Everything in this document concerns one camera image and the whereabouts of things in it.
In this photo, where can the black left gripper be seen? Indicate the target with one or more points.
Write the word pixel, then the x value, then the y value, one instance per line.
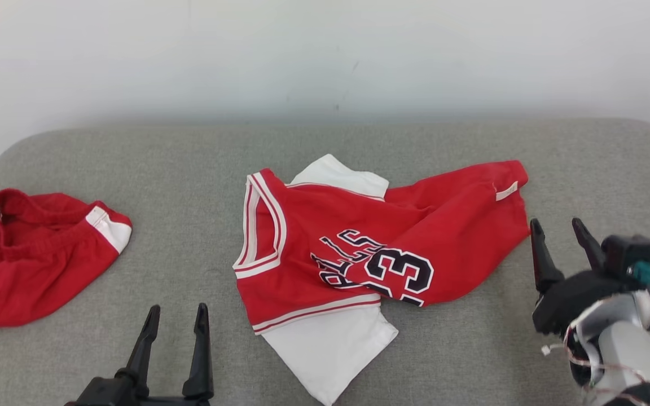
pixel 105 395

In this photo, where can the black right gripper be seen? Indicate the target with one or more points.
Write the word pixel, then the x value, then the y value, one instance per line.
pixel 573 296

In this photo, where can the red jersey with white tee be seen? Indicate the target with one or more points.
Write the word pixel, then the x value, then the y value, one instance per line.
pixel 460 237

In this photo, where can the red shorts with white bands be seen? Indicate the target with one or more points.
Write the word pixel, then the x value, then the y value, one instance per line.
pixel 31 265

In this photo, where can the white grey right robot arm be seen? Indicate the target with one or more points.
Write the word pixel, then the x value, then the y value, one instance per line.
pixel 629 349

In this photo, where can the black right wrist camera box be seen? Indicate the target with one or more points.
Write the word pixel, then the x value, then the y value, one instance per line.
pixel 629 251

